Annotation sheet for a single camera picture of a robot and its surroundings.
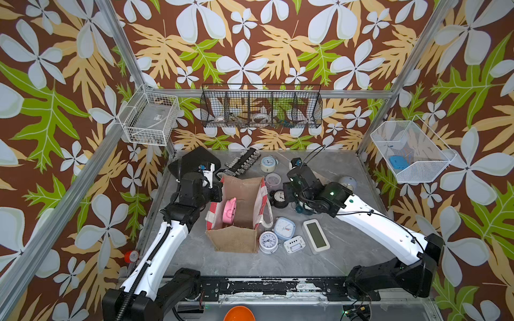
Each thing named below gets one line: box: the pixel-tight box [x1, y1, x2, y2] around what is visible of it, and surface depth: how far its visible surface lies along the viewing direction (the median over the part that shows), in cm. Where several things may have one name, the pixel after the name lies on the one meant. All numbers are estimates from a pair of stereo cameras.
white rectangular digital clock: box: [301, 218, 331, 255], surface depth 85 cm
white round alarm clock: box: [258, 230, 280, 255], surface depth 84 cm
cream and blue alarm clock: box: [259, 155, 280, 174], surface depth 111 cm
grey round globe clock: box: [338, 175, 358, 192], surface depth 99 cm
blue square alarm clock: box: [274, 216, 296, 241], surface depth 88 cm
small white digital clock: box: [283, 236, 306, 254], surface depth 85 cm
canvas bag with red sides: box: [205, 175, 274, 254], surface depth 82 cm
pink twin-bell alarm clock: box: [222, 197, 237, 225], surface depth 86 cm
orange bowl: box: [223, 305, 256, 321], surface depth 68 cm
